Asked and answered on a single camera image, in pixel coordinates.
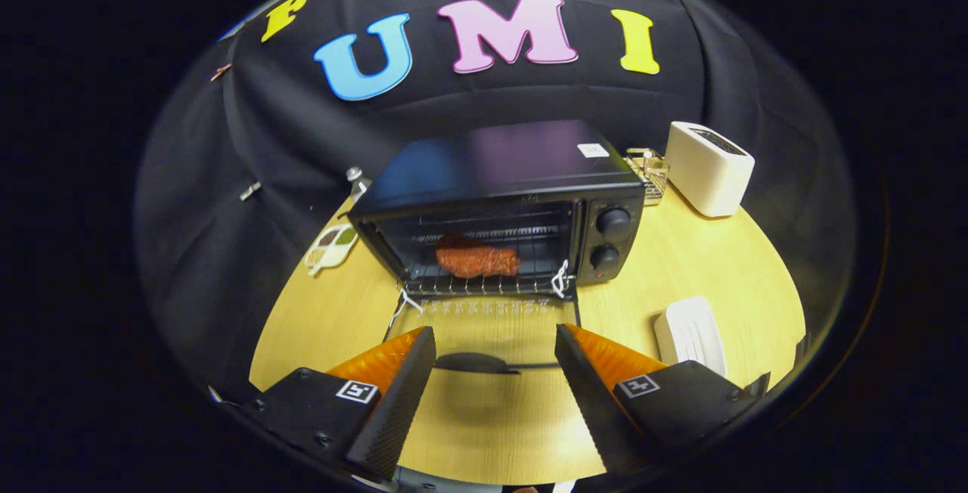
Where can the pink cloth clip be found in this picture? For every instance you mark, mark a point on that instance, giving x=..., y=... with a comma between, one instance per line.
x=221, y=72

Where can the brown fried meat piece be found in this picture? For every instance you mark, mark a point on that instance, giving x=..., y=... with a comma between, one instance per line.
x=476, y=258

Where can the clear plastic bottle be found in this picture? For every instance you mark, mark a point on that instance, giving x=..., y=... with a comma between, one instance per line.
x=358, y=184

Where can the silver cloth clip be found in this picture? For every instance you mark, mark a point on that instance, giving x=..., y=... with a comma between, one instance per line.
x=250, y=190

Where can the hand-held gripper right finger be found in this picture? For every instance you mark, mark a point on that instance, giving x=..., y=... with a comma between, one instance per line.
x=590, y=406

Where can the white bread toaster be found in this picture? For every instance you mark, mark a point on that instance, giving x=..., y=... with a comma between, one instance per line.
x=707, y=172

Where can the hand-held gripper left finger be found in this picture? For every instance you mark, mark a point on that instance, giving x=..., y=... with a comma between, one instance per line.
x=397, y=410

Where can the black toaster oven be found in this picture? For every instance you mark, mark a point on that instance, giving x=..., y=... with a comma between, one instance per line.
x=499, y=160

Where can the white ridged plate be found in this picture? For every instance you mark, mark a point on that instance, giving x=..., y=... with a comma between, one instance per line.
x=692, y=330

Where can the white divided spice dish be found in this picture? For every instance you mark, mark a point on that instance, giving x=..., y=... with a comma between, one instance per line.
x=331, y=247

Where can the black backdrop cloth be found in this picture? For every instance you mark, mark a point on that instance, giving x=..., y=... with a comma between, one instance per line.
x=302, y=145

